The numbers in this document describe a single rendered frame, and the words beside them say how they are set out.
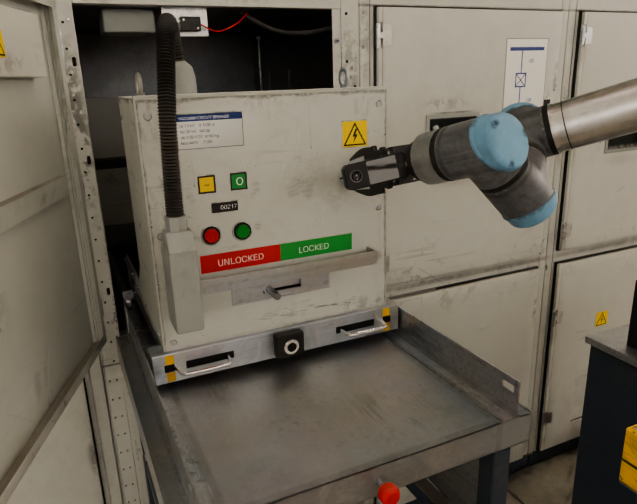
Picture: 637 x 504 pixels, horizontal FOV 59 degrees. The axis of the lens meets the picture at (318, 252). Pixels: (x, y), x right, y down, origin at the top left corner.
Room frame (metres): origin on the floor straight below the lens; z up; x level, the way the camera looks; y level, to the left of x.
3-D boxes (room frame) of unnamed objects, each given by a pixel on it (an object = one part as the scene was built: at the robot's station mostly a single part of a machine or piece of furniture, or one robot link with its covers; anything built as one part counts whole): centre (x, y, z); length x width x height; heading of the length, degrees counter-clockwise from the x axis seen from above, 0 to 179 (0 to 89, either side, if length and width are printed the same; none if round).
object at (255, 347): (1.08, 0.08, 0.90); 0.54 x 0.05 x 0.06; 114
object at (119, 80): (1.70, 0.36, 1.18); 0.78 x 0.69 x 0.79; 24
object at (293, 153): (1.07, 0.07, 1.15); 0.48 x 0.01 x 0.48; 114
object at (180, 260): (0.92, 0.24, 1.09); 0.08 x 0.05 x 0.17; 24
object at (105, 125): (1.90, 0.45, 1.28); 0.58 x 0.02 x 0.19; 114
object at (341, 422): (1.04, 0.06, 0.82); 0.68 x 0.62 x 0.06; 24
